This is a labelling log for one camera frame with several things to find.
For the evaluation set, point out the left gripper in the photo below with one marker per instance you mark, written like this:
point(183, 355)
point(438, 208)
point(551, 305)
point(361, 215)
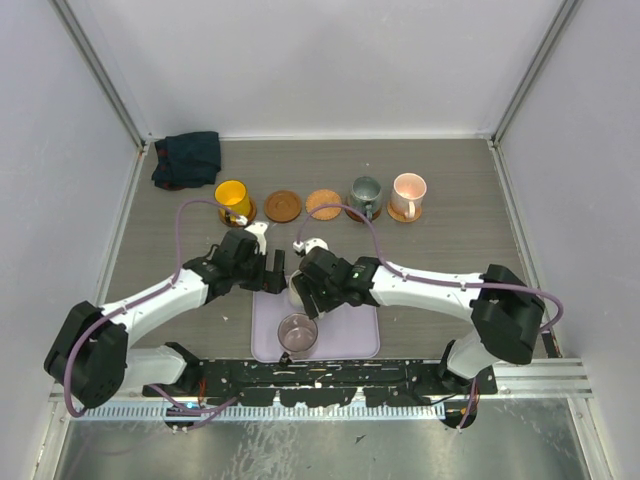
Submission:
point(271, 281)

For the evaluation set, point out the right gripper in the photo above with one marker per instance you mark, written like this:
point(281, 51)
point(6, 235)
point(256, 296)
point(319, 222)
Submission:
point(306, 285)

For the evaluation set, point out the brown wooden coaster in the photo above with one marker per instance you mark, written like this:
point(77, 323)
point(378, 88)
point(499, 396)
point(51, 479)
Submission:
point(362, 216)
point(282, 206)
point(222, 216)

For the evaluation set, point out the woven rattan coaster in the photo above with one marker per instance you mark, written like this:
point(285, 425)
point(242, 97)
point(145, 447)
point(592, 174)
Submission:
point(323, 197)
point(395, 215)

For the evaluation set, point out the yellow mug black outside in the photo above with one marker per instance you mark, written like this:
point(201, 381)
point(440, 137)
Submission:
point(234, 195)

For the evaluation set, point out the grey green mug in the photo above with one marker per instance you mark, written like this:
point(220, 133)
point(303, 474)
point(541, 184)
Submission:
point(366, 196)

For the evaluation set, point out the pink mug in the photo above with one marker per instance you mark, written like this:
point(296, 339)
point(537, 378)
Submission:
point(407, 194)

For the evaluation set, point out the white speckled mug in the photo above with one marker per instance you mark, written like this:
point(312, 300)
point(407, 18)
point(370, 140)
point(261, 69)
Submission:
point(305, 295)

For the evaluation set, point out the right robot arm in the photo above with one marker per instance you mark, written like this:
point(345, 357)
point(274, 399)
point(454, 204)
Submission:
point(505, 315)

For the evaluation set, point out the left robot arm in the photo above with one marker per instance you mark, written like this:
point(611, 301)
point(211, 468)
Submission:
point(94, 354)

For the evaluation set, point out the lilac mug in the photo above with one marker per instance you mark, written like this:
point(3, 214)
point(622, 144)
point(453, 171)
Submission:
point(298, 336)

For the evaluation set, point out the lilac plastic tray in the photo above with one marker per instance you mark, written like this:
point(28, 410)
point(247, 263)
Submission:
point(345, 333)

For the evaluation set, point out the dark folded cloth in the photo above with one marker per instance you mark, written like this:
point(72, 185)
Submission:
point(190, 160)

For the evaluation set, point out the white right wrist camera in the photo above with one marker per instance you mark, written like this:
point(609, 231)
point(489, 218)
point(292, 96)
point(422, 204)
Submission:
point(304, 247)

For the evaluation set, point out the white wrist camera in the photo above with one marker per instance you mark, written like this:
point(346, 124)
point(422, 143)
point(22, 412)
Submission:
point(258, 230)
point(304, 247)

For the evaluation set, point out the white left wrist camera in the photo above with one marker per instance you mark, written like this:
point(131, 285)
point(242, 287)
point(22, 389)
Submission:
point(258, 230)

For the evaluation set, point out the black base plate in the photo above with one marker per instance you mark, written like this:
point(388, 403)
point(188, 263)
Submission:
point(409, 382)

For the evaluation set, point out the aluminium frame rail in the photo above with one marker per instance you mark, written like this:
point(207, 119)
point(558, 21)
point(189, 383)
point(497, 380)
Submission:
point(541, 379)

